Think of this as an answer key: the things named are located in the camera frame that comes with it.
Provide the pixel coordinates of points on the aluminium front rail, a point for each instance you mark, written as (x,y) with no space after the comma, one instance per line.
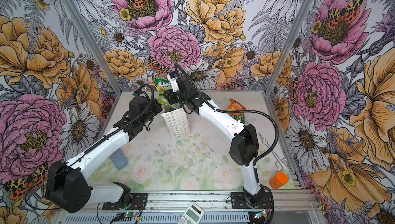
(167,201)

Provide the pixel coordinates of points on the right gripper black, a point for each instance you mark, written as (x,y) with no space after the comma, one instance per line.
(171,97)

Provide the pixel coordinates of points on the blue grey oval case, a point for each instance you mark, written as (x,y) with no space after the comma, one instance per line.
(119,159)

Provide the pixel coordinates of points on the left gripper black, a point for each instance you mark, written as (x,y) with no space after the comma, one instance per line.
(158,107)

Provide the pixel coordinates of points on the orange red snack packet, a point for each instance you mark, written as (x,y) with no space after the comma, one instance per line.
(235,106)

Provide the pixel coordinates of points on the green circuit board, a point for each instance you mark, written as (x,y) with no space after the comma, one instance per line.
(128,217)

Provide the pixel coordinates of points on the metal wire clip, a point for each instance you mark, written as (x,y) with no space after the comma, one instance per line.
(280,163)

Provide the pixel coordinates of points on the white calculator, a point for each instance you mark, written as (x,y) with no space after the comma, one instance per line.
(192,215)

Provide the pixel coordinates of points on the orange bottle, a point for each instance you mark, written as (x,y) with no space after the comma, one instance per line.
(278,180)

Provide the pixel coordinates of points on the green snack packet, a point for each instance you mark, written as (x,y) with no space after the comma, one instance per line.
(162,85)
(240,117)

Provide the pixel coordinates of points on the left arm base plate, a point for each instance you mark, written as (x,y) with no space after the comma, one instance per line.
(135,201)

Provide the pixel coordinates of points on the white paper bag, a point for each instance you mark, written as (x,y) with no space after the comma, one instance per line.
(176,120)

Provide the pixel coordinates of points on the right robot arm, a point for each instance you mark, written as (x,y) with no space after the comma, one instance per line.
(244,142)

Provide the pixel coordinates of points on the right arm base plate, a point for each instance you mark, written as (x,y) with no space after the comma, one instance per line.
(240,201)

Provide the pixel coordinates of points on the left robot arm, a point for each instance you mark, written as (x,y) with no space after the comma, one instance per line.
(67,185)

